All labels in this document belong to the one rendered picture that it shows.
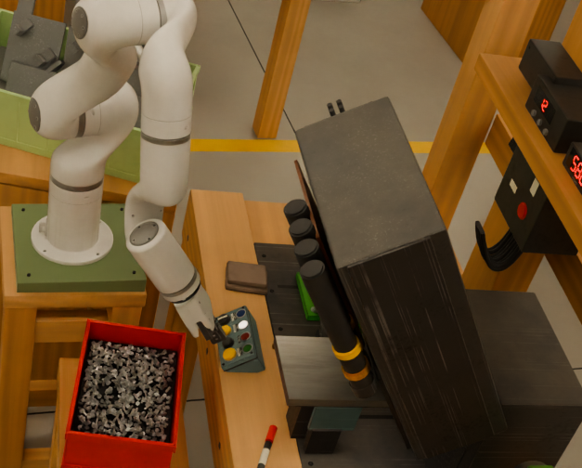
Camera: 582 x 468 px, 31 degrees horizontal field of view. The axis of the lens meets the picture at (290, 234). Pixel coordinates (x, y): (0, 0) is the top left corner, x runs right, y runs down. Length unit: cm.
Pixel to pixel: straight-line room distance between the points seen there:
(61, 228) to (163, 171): 59
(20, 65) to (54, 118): 83
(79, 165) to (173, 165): 48
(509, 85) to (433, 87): 324
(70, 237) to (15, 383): 41
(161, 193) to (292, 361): 40
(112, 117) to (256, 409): 69
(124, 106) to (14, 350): 65
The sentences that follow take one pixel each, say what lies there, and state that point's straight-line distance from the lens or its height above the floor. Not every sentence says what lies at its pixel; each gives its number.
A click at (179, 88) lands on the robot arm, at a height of 155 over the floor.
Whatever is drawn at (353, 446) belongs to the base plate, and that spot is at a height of 90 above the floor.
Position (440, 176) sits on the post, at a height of 107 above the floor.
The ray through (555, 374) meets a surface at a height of 124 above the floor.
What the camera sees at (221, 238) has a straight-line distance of 254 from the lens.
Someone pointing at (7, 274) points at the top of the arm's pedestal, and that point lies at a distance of 243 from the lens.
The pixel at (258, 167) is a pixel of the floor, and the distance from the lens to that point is 440.
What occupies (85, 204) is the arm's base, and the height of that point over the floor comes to 103.
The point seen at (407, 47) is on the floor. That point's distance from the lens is 569.
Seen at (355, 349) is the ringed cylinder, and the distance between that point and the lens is 162.
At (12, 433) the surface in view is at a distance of 274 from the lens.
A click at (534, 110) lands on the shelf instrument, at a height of 156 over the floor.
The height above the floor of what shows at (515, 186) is 143.
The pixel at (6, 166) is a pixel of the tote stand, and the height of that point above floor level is 79.
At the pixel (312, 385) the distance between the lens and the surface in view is 191.
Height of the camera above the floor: 249
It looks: 38 degrees down
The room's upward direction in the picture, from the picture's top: 16 degrees clockwise
